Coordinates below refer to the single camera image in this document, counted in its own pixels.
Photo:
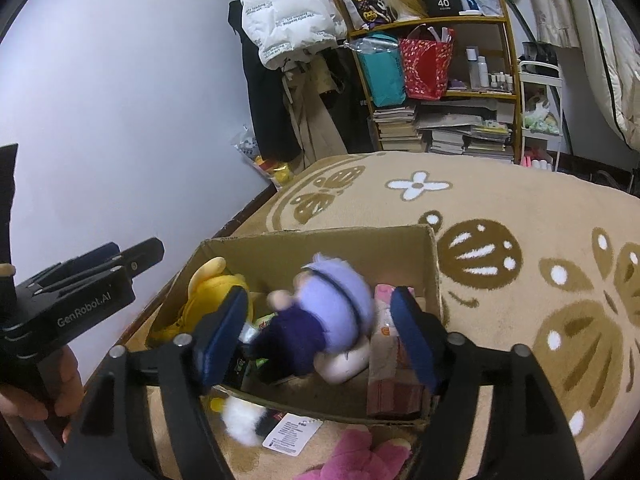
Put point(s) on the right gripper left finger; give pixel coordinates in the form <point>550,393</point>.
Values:
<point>112,436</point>

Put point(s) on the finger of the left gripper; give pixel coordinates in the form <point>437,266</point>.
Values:
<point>74,266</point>
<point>135,260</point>

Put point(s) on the yellow plush toy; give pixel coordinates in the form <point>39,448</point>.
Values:
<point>208,287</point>

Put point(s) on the white fluffy duck plush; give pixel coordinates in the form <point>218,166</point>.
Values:
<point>246,422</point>

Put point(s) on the pink tissue pack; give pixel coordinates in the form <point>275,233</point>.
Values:
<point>394,391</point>

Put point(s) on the black tissue pack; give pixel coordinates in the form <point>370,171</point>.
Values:
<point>240,368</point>

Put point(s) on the pink bear plush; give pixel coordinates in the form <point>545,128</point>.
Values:
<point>353,458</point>

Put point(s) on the purple haired doll plush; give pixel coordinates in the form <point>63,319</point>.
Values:
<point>329,310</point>

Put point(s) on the green tissue pack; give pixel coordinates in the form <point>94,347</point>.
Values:
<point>260,324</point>

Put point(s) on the pink swirl cushion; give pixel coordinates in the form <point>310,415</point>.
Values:
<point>338,368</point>

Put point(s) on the person's left hand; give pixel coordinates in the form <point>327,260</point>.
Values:
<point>63,398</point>

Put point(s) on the white paper tag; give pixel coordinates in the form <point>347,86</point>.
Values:
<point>291,434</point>

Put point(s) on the plastic bag of toys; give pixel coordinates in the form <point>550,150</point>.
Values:
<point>279,173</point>

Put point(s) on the black hanging coat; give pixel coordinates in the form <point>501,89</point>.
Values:
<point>270,118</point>

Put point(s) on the open cardboard box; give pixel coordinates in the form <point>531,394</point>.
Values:
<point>396,255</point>

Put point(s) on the beige trench coat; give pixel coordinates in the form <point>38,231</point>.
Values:
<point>313,126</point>

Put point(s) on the stack of books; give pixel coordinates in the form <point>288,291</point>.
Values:
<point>396,127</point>

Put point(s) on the white puffer jacket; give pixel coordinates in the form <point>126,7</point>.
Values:
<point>289,31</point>

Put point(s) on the teal bag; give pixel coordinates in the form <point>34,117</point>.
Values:
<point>379,56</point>

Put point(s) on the wooden bookshelf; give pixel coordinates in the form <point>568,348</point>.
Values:
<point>483,63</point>

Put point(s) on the white trolley cart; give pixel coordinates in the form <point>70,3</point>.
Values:
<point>542,115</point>

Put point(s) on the red gift bag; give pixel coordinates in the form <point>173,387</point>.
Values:
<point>425,58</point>

